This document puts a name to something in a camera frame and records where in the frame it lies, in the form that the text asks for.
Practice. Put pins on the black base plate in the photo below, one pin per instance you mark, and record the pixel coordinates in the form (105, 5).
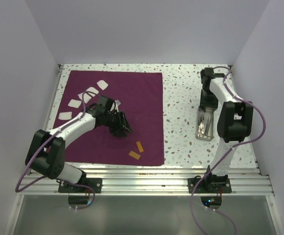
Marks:
(81, 186)
(209, 184)

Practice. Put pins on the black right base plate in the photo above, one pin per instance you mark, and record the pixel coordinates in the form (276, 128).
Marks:
(209, 184)

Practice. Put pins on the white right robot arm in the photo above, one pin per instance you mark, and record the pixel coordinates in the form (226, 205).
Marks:
(221, 110)

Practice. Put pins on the purple cloth mat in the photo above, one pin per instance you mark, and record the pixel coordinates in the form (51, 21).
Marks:
(141, 98)

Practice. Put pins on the white gauze pad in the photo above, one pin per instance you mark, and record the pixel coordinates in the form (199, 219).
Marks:
(74, 103)
(84, 97)
(65, 116)
(102, 84)
(92, 91)

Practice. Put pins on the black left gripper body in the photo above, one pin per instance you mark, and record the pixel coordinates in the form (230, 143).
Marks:
(113, 120)

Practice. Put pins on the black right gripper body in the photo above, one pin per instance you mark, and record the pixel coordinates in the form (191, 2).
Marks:
(208, 99)

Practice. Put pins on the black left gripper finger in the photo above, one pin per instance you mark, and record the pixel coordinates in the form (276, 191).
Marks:
(120, 134)
(126, 126)

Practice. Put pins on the steel instrument tray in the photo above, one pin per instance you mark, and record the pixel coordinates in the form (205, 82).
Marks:
(199, 113)

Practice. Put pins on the silver scalpel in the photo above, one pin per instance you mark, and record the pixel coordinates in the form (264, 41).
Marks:
(207, 115)

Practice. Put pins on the orange bandage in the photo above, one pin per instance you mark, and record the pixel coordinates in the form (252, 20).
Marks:
(139, 146)
(134, 155)

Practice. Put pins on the steel forceps scissors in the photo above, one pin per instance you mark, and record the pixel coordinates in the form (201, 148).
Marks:
(201, 127)

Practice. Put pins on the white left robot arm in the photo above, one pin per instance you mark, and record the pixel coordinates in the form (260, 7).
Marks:
(47, 152)

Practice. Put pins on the aluminium rail frame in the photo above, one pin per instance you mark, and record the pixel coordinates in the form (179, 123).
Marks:
(171, 179)

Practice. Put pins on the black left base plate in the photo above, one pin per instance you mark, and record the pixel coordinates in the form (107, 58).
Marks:
(81, 186)

